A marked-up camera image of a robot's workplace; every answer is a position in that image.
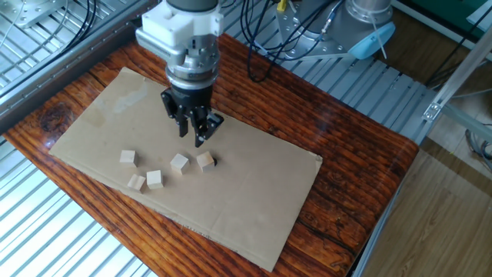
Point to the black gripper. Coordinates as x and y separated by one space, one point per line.
192 98

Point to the light wooden cube block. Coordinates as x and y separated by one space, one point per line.
205 161
136 182
128 157
155 179
180 163

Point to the black round dot mark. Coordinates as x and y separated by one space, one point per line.
215 162

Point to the brown cardboard sheet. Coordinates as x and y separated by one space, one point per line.
230 192

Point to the yellow connector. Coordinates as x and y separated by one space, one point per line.
281 5

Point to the silver aluminium mounting plate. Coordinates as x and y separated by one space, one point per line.
30 11

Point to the white zip tie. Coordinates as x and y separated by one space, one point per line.
378 38

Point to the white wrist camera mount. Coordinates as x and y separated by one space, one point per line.
177 29

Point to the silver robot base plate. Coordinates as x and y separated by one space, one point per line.
307 48

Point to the aluminium frame post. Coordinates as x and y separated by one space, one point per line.
457 75

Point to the aluminium frame crossbar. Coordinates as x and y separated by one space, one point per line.
469 120

